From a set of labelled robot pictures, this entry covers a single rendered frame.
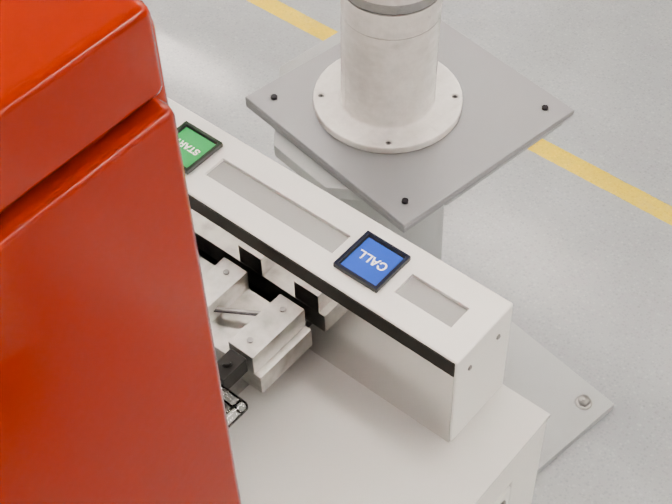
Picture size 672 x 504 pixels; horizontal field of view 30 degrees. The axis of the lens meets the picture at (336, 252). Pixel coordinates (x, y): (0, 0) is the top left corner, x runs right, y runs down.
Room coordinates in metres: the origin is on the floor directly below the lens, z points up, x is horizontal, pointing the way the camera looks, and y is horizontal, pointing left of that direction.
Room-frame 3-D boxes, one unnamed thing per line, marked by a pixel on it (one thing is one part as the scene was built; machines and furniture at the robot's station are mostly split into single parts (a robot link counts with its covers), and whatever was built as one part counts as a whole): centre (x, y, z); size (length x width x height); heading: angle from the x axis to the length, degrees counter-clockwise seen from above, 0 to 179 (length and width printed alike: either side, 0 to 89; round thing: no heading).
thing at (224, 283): (0.83, 0.13, 0.89); 0.08 x 0.03 x 0.03; 138
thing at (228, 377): (0.73, 0.11, 0.90); 0.04 x 0.02 x 0.03; 138
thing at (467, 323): (0.90, 0.06, 0.89); 0.55 x 0.09 x 0.14; 48
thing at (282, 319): (0.77, 0.07, 0.89); 0.08 x 0.03 x 0.03; 138
